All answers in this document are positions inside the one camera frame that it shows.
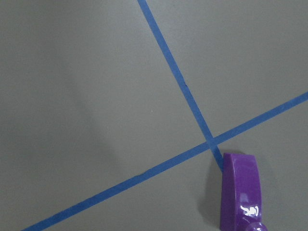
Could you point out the purple trapezoid block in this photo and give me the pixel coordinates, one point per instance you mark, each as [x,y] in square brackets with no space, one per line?
[241,197]

